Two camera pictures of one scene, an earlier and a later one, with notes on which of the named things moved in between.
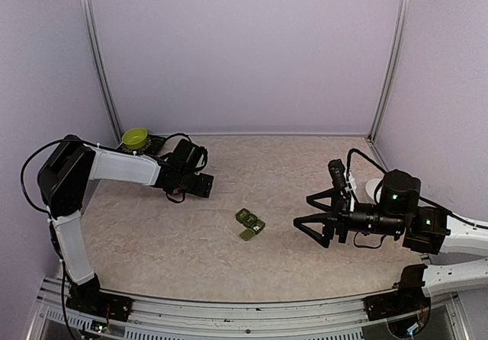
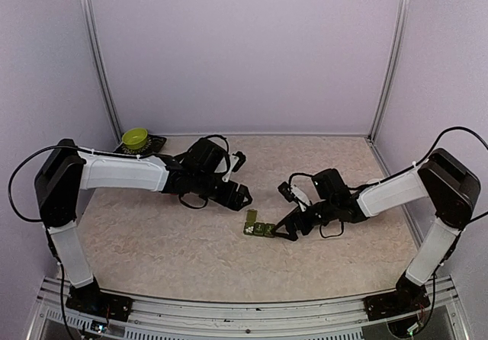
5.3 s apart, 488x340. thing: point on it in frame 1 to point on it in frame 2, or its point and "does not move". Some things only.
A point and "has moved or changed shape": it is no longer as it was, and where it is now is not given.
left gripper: x=204 y=187 to x=236 y=203
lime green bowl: x=135 y=139 does not move
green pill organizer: x=252 y=223 has moved or changed shape
